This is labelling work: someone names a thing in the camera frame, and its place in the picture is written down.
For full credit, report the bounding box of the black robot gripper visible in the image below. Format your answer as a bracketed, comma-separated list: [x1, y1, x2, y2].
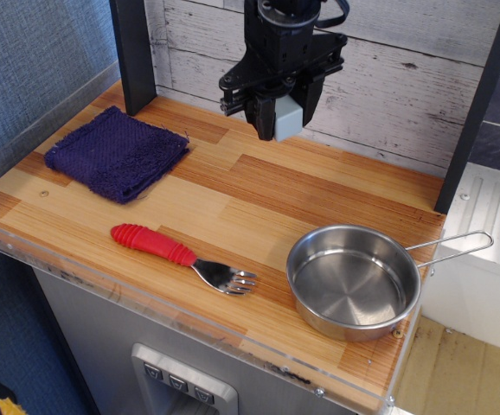
[219, 1, 348, 141]

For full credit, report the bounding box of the grey square block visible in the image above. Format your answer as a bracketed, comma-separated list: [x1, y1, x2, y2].
[273, 95, 303, 142]

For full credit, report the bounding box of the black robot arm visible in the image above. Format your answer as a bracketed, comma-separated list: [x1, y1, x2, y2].
[219, 1, 350, 141]

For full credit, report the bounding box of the purple folded cloth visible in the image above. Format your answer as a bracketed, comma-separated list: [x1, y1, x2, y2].
[44, 106, 189, 204]

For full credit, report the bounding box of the small steel pan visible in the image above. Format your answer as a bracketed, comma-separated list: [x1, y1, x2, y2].
[285, 222, 496, 342]

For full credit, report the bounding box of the silver button panel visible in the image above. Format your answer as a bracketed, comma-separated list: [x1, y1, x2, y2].
[131, 343, 239, 414]

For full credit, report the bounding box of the yellow object bottom left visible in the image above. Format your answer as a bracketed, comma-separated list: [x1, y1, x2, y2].
[0, 391, 29, 415]

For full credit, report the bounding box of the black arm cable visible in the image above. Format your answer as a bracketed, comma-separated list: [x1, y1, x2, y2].
[317, 0, 351, 29]

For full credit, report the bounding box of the black left post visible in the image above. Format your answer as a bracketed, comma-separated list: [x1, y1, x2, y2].
[109, 0, 157, 116]

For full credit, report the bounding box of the black post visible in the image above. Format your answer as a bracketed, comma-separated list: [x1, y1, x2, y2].
[434, 23, 500, 214]
[109, 0, 157, 116]

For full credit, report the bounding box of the red handled metal fork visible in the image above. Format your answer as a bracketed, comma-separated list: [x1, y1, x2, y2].
[110, 224, 256, 295]

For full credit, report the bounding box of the black right post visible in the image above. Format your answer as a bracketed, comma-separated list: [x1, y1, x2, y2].
[434, 23, 500, 214]

